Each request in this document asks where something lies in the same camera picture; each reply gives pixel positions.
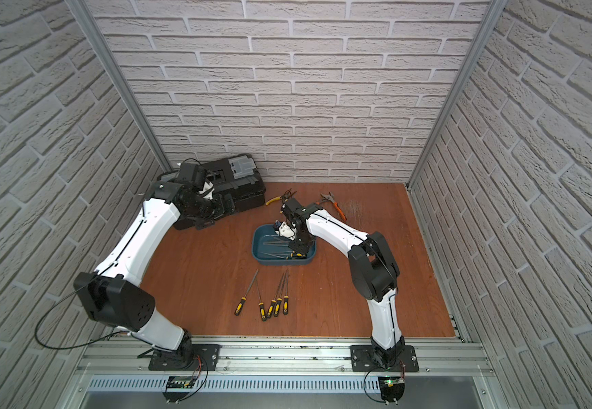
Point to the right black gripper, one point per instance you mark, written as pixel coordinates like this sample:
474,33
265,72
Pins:
302,249

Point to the controller board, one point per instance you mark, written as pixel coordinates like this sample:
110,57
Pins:
391,389
179,388

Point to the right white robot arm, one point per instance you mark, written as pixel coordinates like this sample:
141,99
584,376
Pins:
373,268

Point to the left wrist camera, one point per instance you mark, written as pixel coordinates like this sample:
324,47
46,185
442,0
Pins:
193,176

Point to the left controller board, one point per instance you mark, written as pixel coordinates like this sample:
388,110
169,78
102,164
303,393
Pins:
179,388

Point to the orange handled pliers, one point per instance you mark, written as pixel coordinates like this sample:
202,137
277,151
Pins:
329,198

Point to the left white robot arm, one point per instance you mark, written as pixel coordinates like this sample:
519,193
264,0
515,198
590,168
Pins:
112,295

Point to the teal plastic storage box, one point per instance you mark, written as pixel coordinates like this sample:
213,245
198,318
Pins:
270,249

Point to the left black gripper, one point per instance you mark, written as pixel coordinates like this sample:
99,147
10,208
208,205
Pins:
226,204

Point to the yellow handled pliers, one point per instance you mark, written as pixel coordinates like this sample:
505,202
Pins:
282,198

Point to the black plastic toolbox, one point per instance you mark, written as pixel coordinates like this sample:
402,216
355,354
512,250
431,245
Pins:
236,175

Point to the file yellow black handle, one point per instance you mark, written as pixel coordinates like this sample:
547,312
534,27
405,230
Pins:
286,256
285,294
276,238
278,301
275,243
273,303

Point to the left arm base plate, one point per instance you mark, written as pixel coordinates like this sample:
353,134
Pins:
186,358

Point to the right controller board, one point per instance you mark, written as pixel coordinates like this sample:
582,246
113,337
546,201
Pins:
391,389

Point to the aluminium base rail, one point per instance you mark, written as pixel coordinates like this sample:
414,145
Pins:
251,364

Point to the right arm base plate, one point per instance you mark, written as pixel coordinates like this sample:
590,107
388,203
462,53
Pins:
365,358

